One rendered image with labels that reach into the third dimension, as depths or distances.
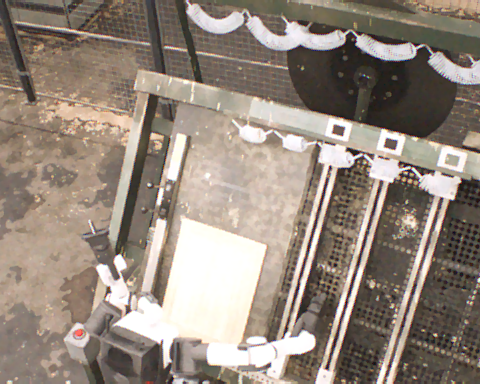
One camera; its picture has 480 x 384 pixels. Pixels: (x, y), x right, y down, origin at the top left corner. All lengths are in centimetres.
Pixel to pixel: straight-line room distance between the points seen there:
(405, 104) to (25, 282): 295
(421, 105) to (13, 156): 378
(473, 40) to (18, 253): 354
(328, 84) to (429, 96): 48
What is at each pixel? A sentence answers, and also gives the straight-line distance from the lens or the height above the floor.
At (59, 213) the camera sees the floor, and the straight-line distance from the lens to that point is 572.
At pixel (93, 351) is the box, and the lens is 381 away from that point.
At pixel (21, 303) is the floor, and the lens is 522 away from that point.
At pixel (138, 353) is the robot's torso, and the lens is 302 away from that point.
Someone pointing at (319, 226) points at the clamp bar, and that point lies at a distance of 329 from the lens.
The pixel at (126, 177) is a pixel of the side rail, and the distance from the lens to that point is 370.
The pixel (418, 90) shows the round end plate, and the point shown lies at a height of 183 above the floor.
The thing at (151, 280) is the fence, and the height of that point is 108.
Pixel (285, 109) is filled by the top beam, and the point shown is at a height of 186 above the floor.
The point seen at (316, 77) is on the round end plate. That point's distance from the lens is 363.
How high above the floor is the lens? 388
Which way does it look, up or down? 47 degrees down
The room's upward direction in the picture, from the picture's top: 10 degrees counter-clockwise
